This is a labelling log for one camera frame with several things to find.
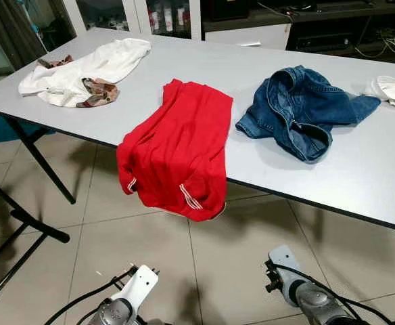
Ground white drawer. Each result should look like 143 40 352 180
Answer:
204 24 293 51

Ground plain white shirt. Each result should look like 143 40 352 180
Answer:
363 76 395 114

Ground red white-striped sweater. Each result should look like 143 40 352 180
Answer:
116 79 233 222

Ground black table leg frame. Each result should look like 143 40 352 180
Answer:
0 115 76 312

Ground white glass-door cabinet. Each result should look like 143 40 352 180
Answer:
62 0 205 40

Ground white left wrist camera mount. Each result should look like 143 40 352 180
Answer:
110 265 159 316

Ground white hoodie with plaid lining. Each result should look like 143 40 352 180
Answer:
18 38 152 109

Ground grey curtain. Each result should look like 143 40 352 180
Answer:
0 0 76 68

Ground teal floor mat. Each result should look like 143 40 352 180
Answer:
0 115 46 146

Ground tangled white cables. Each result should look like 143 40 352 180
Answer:
356 30 395 62

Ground black media shelf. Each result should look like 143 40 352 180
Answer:
201 0 395 65

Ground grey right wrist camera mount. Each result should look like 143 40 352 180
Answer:
266 245 306 288

